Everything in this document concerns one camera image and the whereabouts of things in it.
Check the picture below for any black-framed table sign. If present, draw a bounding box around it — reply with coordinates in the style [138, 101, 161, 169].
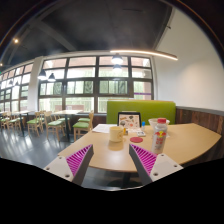
[117, 111, 142, 130]

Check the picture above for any green upholstered bench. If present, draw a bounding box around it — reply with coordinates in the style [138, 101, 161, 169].
[106, 100, 177, 127]

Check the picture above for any cream yellow mug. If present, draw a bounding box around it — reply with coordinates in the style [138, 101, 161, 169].
[108, 125, 125, 143]

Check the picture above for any light wooden dining table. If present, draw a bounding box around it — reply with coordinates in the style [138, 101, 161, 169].
[50, 109, 84, 141]

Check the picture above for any curved linear ceiling light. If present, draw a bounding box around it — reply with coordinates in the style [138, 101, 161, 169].
[109, 49, 179, 62]

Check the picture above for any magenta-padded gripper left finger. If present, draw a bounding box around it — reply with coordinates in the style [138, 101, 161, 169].
[43, 143, 95, 187]

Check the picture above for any black pendant lamps group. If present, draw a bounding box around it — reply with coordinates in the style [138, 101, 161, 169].
[36, 53, 124, 83]

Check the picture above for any red-capped clear drink bottle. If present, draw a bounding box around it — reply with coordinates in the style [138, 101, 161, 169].
[150, 117, 169, 155]

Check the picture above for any wooden green-seat chairs group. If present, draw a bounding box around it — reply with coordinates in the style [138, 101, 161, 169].
[0, 109, 95, 141]

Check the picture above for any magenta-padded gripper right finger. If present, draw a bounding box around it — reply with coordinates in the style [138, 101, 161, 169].
[128, 143, 184, 186]

